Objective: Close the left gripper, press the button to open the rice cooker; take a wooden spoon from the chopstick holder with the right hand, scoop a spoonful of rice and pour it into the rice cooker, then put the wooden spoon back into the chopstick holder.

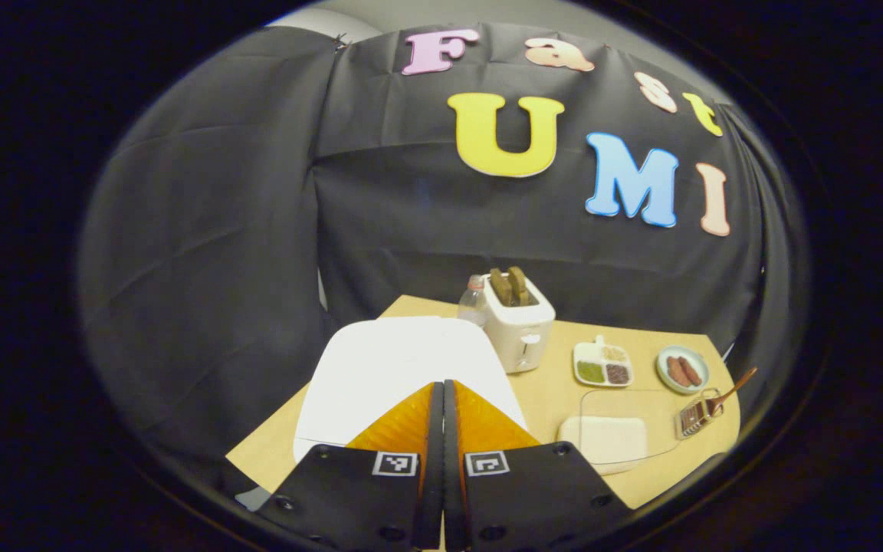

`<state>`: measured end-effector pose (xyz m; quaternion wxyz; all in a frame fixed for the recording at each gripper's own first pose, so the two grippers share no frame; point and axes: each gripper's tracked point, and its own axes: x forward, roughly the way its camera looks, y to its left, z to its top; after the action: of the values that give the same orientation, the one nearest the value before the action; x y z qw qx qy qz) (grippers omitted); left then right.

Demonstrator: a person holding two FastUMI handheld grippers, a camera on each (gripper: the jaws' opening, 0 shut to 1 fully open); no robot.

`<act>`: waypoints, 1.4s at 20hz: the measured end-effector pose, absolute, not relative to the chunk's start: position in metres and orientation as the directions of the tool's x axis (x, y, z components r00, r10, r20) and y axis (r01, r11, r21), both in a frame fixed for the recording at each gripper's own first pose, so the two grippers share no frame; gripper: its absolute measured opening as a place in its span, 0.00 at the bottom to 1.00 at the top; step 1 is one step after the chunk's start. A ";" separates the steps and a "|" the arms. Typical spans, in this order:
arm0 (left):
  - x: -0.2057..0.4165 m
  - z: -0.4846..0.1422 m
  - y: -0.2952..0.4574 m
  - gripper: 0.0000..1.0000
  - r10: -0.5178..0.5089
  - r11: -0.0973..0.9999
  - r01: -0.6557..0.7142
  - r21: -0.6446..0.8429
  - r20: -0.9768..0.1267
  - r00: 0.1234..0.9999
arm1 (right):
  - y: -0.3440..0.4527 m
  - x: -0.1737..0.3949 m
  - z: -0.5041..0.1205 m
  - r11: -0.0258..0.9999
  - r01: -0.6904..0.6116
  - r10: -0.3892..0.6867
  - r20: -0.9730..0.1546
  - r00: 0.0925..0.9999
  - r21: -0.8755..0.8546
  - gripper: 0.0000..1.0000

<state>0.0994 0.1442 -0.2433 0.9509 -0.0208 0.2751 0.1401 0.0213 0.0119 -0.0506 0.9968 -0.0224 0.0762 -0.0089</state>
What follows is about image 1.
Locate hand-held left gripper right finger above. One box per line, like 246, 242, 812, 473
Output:
444, 379, 634, 552

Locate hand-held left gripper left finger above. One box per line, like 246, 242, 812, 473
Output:
256, 381, 445, 552

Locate white rice cooker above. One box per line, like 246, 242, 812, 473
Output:
292, 316, 528, 461

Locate clear chopstick holder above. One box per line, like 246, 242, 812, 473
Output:
675, 387, 724, 439

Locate white toaster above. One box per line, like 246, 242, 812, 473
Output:
481, 272, 556, 374

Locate clear water bottle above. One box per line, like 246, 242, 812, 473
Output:
457, 274, 488, 329

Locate white divided dish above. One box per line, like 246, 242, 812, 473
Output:
573, 335, 634, 388

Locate pale green plate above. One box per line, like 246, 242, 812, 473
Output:
656, 345, 711, 395

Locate black backdrop cloth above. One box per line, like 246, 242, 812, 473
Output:
77, 23, 806, 491

